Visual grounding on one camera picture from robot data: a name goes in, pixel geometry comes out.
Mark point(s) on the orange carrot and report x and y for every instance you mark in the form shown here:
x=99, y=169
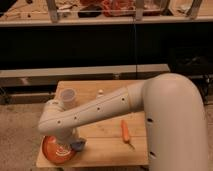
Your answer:
x=125, y=133

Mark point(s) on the long wooden shelf board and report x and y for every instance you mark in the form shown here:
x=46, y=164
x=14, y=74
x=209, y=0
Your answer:
x=51, y=76

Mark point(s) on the wooden table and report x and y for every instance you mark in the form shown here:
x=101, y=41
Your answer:
x=98, y=125

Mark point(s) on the upper workbench shelf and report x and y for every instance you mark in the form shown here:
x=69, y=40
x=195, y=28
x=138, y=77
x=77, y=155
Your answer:
x=20, y=13

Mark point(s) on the clear plastic cup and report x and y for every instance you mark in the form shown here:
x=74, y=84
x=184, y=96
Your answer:
x=68, y=97

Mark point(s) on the small white bottle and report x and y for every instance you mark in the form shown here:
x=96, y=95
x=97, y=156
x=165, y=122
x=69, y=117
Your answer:
x=100, y=93

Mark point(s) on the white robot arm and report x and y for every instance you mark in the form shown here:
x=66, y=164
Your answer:
x=176, y=126

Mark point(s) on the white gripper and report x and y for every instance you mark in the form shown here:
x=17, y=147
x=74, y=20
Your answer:
x=66, y=137

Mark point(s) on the orange ceramic bowl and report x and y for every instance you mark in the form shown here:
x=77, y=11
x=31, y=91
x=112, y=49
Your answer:
x=56, y=153

